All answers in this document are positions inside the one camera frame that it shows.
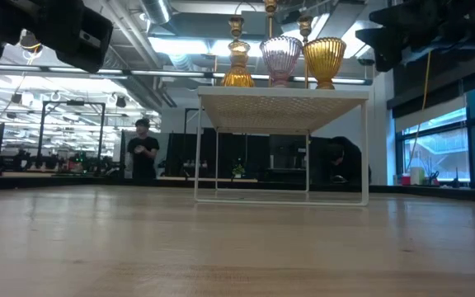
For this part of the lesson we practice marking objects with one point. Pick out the round silver ventilation duct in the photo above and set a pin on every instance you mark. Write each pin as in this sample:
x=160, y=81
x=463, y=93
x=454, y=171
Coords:
x=155, y=10

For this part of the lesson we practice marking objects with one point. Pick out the grey ceiling box unit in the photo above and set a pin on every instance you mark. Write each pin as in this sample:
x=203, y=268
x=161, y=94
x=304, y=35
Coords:
x=256, y=24

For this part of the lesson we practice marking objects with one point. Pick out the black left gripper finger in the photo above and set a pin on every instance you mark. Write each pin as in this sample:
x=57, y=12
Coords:
x=83, y=39

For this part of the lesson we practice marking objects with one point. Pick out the large glass window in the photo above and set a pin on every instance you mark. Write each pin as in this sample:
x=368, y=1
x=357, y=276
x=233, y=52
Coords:
x=435, y=152

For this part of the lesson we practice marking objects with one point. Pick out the red container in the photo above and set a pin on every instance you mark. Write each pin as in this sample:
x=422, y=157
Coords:
x=405, y=180

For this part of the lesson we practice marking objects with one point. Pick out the person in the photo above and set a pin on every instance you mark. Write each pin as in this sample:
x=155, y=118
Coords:
x=142, y=154
x=344, y=161

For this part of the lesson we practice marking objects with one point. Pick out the long linear light fixture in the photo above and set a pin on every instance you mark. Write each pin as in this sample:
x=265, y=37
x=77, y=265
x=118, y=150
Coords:
x=159, y=73

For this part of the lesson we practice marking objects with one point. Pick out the amber bell-shaped glass candleholder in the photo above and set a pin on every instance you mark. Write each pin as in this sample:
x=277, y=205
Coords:
x=237, y=70

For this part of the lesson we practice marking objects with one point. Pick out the pink ribbed goblet candleholder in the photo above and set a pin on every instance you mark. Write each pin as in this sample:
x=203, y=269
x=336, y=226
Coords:
x=280, y=53

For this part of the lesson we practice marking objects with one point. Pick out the black partition screen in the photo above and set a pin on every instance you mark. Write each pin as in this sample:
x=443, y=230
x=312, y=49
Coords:
x=254, y=152

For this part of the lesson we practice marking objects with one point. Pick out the white perforated metal shelf rack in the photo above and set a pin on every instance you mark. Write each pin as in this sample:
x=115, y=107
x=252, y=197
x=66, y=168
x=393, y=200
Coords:
x=283, y=111

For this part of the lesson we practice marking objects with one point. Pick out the black metal gantry frame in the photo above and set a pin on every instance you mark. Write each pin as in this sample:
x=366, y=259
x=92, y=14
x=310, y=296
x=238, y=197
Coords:
x=74, y=103

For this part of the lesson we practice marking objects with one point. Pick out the black ceiling spotlight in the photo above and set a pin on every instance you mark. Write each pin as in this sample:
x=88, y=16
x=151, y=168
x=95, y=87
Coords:
x=121, y=102

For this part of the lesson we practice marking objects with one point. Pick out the tiny green potted plant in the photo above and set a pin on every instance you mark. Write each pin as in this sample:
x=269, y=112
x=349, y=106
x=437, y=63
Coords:
x=238, y=170

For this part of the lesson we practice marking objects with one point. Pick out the amber ribbed goblet candleholder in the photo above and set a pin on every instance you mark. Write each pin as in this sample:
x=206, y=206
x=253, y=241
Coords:
x=325, y=57

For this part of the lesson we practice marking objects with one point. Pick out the white plastic jug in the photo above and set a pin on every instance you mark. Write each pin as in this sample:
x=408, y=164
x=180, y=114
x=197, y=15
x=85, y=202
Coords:
x=417, y=176

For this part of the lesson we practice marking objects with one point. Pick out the black aluminium table frame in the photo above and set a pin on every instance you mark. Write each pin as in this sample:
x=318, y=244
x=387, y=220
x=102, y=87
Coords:
x=427, y=190

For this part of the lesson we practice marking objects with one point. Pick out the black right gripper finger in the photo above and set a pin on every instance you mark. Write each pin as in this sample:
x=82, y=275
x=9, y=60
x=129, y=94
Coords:
x=410, y=16
x=390, y=45

